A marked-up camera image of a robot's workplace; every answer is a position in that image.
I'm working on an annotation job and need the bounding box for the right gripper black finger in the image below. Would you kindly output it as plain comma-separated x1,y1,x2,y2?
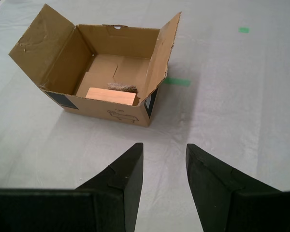
0,142,144,232
186,144,290,232

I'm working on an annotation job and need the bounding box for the light wooden block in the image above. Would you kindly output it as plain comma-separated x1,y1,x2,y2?
86,87,139,106

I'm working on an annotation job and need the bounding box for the speckled granite rock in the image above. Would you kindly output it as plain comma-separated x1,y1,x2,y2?
107,82,138,94

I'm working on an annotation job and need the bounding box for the brown cardboard box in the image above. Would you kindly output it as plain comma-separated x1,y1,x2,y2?
8,3,182,127

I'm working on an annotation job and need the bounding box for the white plastic table cover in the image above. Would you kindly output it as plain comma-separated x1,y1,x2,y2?
0,0,290,232

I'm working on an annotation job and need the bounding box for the green tape strip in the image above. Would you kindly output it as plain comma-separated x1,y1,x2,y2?
162,77,191,87

